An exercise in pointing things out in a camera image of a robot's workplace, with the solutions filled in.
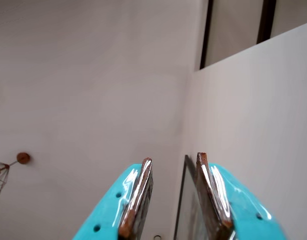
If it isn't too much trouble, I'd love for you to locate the black framed picture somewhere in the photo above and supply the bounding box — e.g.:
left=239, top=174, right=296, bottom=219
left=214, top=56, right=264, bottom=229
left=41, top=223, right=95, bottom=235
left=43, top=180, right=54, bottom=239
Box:
left=173, top=154, right=219, bottom=240

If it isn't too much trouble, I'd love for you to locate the black window frame bar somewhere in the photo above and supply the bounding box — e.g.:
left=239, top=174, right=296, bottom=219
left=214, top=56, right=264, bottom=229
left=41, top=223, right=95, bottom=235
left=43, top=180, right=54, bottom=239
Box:
left=199, top=0, right=214, bottom=71
left=256, top=0, right=278, bottom=45

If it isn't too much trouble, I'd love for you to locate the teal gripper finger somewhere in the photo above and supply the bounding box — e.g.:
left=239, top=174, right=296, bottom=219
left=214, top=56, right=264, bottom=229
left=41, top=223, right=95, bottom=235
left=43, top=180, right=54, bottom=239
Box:
left=72, top=157, right=154, bottom=240
left=194, top=152, right=289, bottom=240

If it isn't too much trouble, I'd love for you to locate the round wooden lamp mount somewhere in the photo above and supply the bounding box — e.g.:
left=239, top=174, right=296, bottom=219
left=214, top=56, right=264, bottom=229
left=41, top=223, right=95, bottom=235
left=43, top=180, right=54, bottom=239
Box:
left=16, top=151, right=31, bottom=165

